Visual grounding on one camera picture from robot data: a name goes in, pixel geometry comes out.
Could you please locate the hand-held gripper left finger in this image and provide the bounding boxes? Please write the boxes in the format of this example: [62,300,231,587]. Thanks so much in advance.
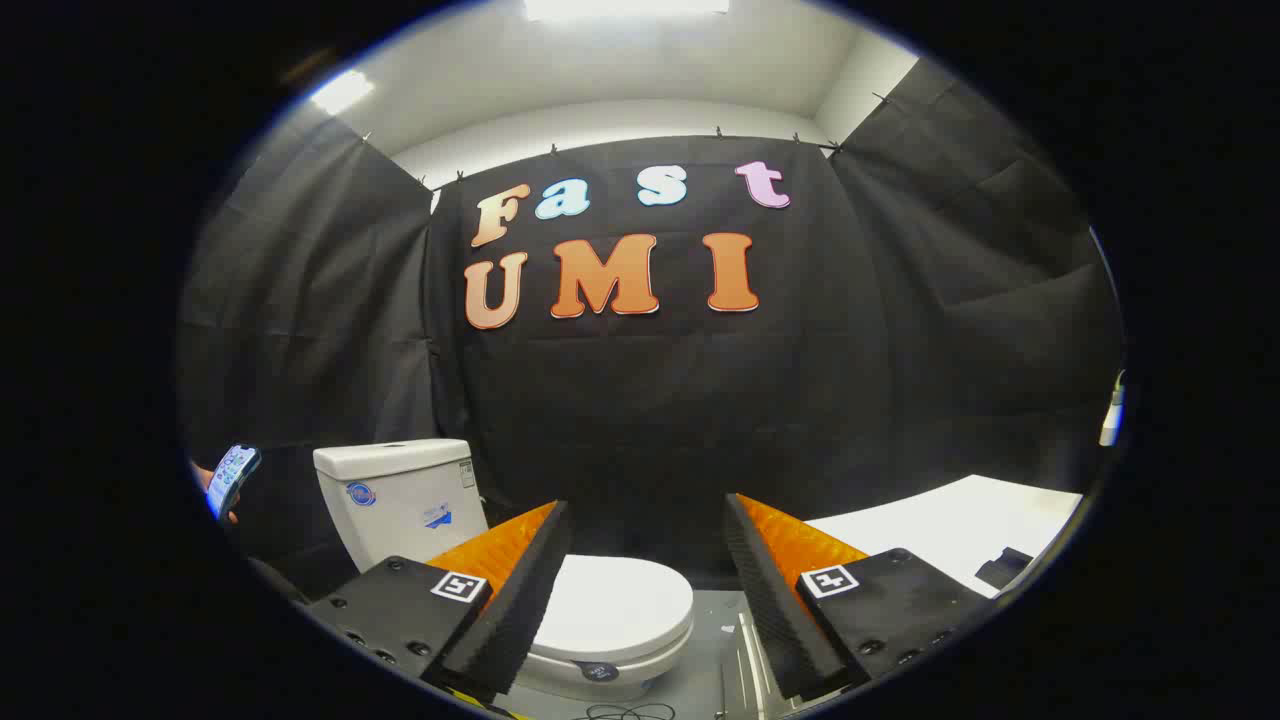
[305,500,573,706]

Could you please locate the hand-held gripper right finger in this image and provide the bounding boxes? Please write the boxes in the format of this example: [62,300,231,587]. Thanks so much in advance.
[722,492,996,703]

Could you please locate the white toilet tank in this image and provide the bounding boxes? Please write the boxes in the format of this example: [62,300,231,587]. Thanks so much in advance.
[313,438,491,573]

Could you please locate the white panelled cabinet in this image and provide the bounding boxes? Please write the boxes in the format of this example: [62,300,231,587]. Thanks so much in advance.
[805,474,1086,601]

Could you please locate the black backdrop cloth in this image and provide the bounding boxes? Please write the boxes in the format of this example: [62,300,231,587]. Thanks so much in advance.
[178,55,1126,601]

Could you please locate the small dark flat object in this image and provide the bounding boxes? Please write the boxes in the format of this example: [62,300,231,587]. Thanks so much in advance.
[975,547,1034,591]

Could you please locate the smartphone with lit screen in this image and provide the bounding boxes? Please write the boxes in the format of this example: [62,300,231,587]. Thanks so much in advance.
[205,444,263,523]

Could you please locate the small white plug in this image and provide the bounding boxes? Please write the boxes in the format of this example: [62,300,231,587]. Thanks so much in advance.
[1098,370,1128,448]

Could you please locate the ceiling light panel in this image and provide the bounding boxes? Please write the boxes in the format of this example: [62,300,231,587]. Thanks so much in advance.
[522,0,731,23]
[308,68,376,117]

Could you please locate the thin black floor cables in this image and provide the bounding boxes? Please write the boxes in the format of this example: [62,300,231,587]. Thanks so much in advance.
[570,702,681,720]

